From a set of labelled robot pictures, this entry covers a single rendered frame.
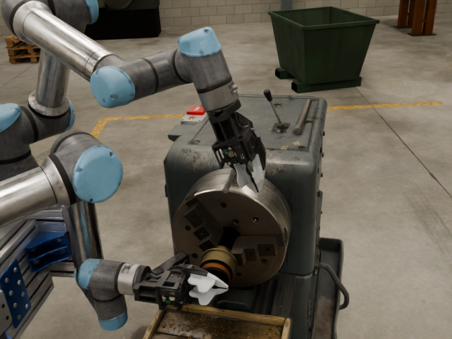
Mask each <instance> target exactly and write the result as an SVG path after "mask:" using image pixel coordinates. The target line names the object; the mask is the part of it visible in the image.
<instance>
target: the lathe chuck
mask: <svg viewBox="0 0 452 339"><path fill-rule="evenodd" d="M228 177H229V174H218V175H214V176H210V177H208V178H205V179H203V180H201V181H200V182H198V183H197V184H196V185H194V186H193V187H192V188H191V190H190V191H189V192H188V193H187V195H186V197H185V199H184V200H183V201H182V203H181V205H180V206H179V208H178V209H177V211H176V213H175V215H174V218H173V221H172V239H173V242H174V245H175V248H176V250H177V252H178V253H180V252H181V251H183V252H185V253H186V254H188V255H189V259H190V264H191V265H195V266H197V267H200V265H201V257H202V254H203V253H204V252H203V251H202V250H201V249H200V248H199V246H198V245H199V243H200V240H199V239H198V238H197V237H196V236H195V235H194V234H193V231H194V229H195V228H194V227H193V226H192V225H191V224H190V222H189V221H188V220H187V219H186V218H185V217H184V215H185V213H186V211H187V210H188V206H187V205H186V204H185V203H186V200H188V198H190V197H191V196H192V195H194V196H195V197H196V198H197V199H198V201H199V202H200V203H201V204H202V205H203V206H204V208H205V209H206V210H207V211H208V212H209V213H210V214H211V215H212V216H213V217H214V218H215V219H216V221H217V222H218V223H219V224H220V225H221V226H222V227H230V228H233V229H235V230H236V231H238V232H239V233H240V234H241V235H272V234H285V239H286V240H285V242H286V244H285V246H279V247H278V251H277V254H276V256H259V258H258V261H246V264H245V266H238V267H237V270H236V271H235V272H234V273H233V278H232V279H231V280H230V283H229V285H228V287H251V286H254V285H258V284H260V283H263V282H265V281H267V280H268V279H269V278H271V277H272V276H274V275H275V274H276V273H277V272H278V270H279V269H280V267H281V266H282V264H283V262H284V259H285V255H286V252H287V246H288V242H289V237H290V232H291V224H290V219H289V215H288V212H287V210H286V208H285V206H284V204H283V203H282V201H281V200H280V198H279V197H278V196H277V195H276V194H275V193H274V192H273V191H272V190H271V189H269V188H268V187H267V186H265V185H264V184H263V187H262V189H261V191H260V192H258V193H256V192H254V191H253V190H251V189H250V188H248V187H247V186H246V185H245V186H244V187H243V188H240V187H239V186H232V185H231V186H230V188H229V191H228V193H226V194H223V192H222V190H223V187H224V185H225V183H226V181H227V179H228ZM235 240H236V237H235V236H232V235H229V234H227V233H225V232H223V235H222V237H221V239H220V241H219V242H221V243H224V244H225V245H227V246H230V247H232V248H233V245H234V243H235Z"/></svg>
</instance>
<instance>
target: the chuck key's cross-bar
mask: <svg viewBox="0 0 452 339"><path fill-rule="evenodd" d="M235 174H236V171H235V170H234V169H233V168H232V170H231V173H230V174H229V177H228V179H227V181H226V183H225V185H224V187H223V190H222V192H223V194H226V193H228V191H229V188H230V186H231V183H232V181H233V179H234V176H235Z"/></svg>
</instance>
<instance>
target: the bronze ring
mask: <svg viewBox="0 0 452 339"><path fill-rule="evenodd" d="M200 268H202V269H204V270H207V271H208V272H209V273H211V274H213V275H215V276H216V277H217V278H219V279H220V280H222V281H223V282H224V283H225V284H227V285H229V283H230V280H231V279H232V278H233V273H234V272H235V271H236V270H237V260H236V258H235V256H234V255H233V254H232V253H231V250H230V249H229V248H227V247H225V246H217V248H211V249H208V250H206V251H205V252H204V253H203V254H202V257H201V265H200Z"/></svg>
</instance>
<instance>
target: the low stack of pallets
mask: <svg viewBox="0 0 452 339"><path fill-rule="evenodd" d="M5 41H6V44H7V47H6V48H8V50H7V51H8V56H9V62H10V63H11V64H18V63H19V62H20V61H22V60H23V59H25V58H29V57H30V60H31V61H30V62H31V63H36V62H38V61H39V58H40V47H38V46H36V45H35V44H28V43H26V42H23V41H22V40H20V39H19V38H17V37H16V36H14V35H13V34H12V35H10V36H8V37H7V38H5Z"/></svg>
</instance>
